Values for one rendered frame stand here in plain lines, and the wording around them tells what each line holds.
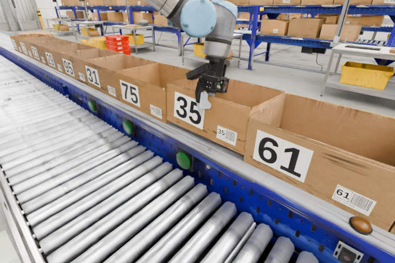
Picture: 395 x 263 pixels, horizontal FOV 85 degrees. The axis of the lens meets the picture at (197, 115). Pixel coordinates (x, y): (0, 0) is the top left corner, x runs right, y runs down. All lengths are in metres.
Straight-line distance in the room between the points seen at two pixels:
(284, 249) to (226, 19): 0.69
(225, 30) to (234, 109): 0.25
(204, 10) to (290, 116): 0.57
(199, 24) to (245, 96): 0.54
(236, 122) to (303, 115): 0.31
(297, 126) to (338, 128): 0.14
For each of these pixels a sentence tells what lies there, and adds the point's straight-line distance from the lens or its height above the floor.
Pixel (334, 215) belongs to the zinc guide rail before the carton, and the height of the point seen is 0.89.
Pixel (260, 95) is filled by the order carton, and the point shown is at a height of 1.00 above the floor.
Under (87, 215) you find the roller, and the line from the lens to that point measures 0.85.
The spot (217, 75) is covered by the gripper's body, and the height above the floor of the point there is 1.15.
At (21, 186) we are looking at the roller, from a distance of 1.09.
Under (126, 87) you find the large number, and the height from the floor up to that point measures 0.98.
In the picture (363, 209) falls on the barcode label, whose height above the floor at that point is 0.91.
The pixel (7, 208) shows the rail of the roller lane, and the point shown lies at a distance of 1.02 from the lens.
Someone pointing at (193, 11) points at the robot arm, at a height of 1.34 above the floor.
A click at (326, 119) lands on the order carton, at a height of 0.99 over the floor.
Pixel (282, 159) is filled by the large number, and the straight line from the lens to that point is 0.69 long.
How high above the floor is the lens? 1.35
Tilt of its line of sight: 27 degrees down
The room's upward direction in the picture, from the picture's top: straight up
